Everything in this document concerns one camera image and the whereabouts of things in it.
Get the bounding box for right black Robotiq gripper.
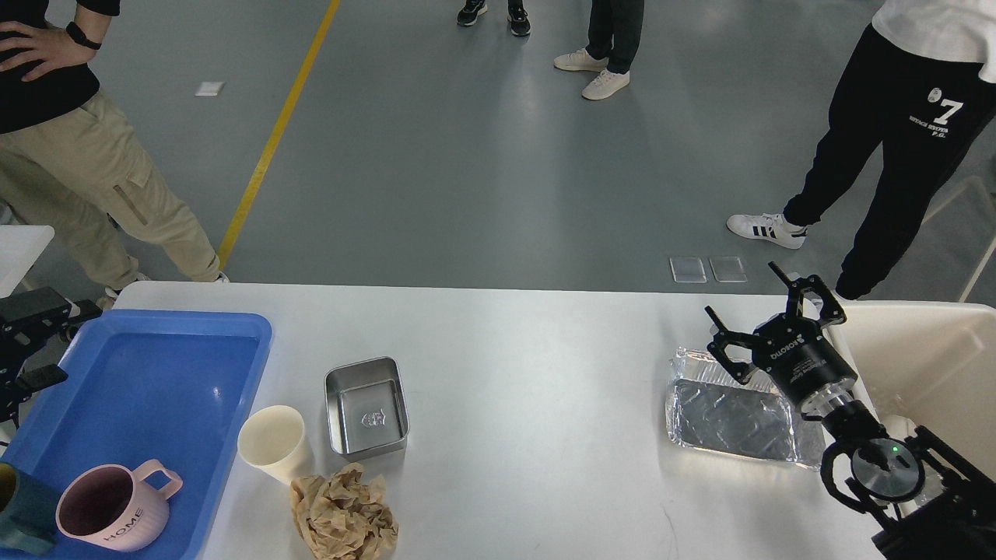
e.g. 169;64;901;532
705;261;858;411

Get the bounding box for square metal tin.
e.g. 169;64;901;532
324;356;409;462

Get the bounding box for pink HOME mug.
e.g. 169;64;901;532
54;460;184;552

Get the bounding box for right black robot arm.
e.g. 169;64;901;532
707;262;995;559

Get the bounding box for right floor plate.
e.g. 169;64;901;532
709;256;749;283

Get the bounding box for floor plate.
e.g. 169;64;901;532
709;256;749;283
668;257;708;284

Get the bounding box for aluminium foil tray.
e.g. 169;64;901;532
663;347;826;471

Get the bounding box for left floor plate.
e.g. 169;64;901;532
668;257;708;284

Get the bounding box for beige plastic bin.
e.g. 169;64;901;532
829;301;995;476

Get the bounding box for chair base with castors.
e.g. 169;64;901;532
924;175;994;305

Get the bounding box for person in black joggers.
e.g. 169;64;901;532
726;1;995;300

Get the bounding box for person with white sneakers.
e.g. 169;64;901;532
552;1;645;100

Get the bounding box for person with black sneakers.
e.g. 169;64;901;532
457;0;532;37

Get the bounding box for crumpled brown paper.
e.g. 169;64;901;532
289;462;399;559

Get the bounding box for cream paper cup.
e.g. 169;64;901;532
236;405;314;485

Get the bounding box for blue plastic tray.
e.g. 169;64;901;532
2;310;272;559

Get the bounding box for person in khaki trousers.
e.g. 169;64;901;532
1;1;227;302

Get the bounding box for white side table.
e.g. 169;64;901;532
1;226;54;298

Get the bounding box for teal mug in tray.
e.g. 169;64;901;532
1;462;61;557

